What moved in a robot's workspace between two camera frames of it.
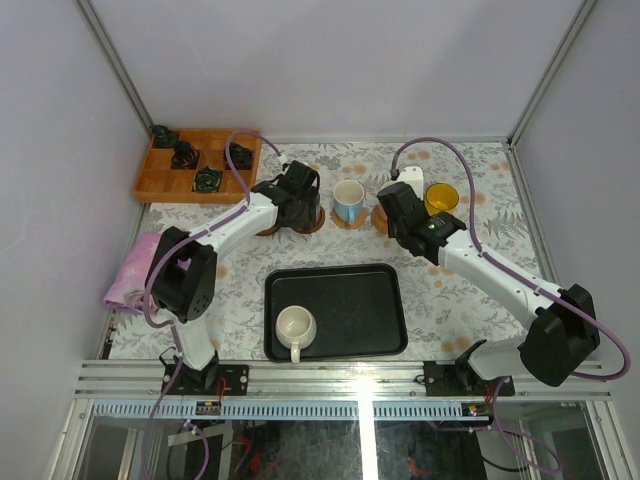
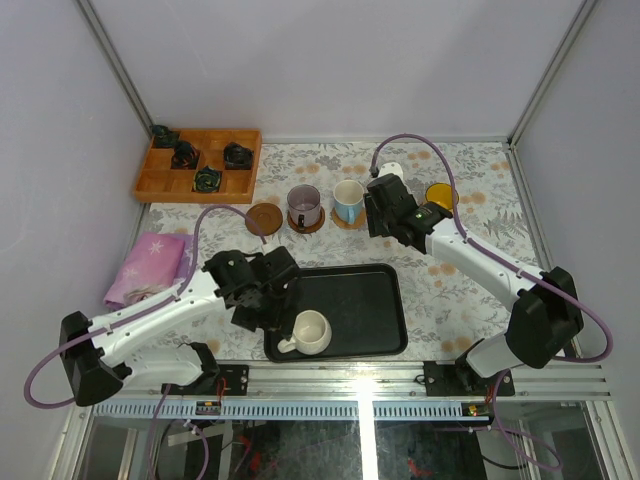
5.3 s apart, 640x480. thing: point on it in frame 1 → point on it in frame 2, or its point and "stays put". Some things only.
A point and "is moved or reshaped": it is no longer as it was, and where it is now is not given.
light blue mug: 348,196 stays put
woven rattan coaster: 344,224 stays put
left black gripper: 304,215 → 270,314
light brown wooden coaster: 320,218 stays put
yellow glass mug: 440,198 stays put
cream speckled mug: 296,328 is moved or reshaped
